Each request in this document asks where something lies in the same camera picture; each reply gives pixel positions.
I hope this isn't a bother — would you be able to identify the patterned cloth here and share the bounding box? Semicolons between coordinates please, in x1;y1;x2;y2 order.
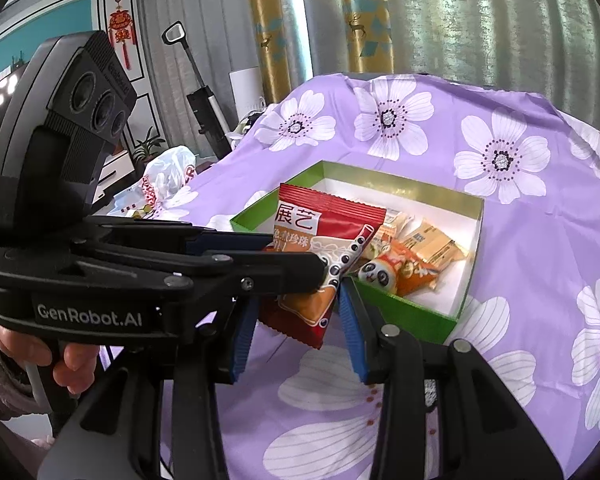
227;102;271;148

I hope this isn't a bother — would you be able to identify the person's left hand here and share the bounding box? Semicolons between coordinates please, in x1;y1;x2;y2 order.
0;317;103;396

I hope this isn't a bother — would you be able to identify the beige labelled snack packet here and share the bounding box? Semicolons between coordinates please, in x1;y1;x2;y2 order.
375;210;416;246

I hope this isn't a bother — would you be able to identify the green potted plant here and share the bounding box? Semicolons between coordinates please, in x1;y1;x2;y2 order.
130;127;167;166

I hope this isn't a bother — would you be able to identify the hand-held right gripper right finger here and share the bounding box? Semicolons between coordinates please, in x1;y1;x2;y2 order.
337;277;566;480

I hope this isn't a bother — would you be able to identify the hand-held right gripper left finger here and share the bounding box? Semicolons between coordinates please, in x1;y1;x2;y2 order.
37;302;260;480

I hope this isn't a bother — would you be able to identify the white plastic bag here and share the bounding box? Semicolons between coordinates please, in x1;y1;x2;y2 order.
140;145;197;211

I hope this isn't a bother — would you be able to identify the purple floral blanket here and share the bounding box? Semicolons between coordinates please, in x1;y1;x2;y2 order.
107;74;600;480

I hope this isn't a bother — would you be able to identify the white low cabinet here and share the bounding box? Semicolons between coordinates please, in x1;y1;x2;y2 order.
92;152;146;206

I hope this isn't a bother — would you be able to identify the orange labelled snack packet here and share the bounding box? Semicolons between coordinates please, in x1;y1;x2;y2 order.
405;217;468;267

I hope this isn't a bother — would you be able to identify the red knot wall decoration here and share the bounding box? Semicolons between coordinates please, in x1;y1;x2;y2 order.
107;0;138;68

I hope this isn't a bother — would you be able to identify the grey green curtain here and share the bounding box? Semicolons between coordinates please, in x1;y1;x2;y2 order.
390;0;600;126
135;0;253;131

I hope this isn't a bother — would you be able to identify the green cardboard box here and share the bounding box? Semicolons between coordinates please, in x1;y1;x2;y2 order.
230;160;485;346

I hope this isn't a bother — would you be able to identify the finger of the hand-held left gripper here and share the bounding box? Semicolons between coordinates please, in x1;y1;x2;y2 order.
164;251;329;297
82;216;281;261

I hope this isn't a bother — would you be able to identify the gold patterned curtain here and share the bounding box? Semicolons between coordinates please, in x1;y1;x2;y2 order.
245;0;301;103
330;0;396;76

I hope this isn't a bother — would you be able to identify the orange red snack packet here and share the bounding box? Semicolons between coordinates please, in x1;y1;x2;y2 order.
356;240;441;297

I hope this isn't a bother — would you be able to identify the white standing appliance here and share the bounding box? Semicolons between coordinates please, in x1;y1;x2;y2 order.
228;67;263;126

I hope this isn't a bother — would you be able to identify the black upright vacuum cleaner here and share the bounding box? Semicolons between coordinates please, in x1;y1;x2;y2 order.
162;21;233;161

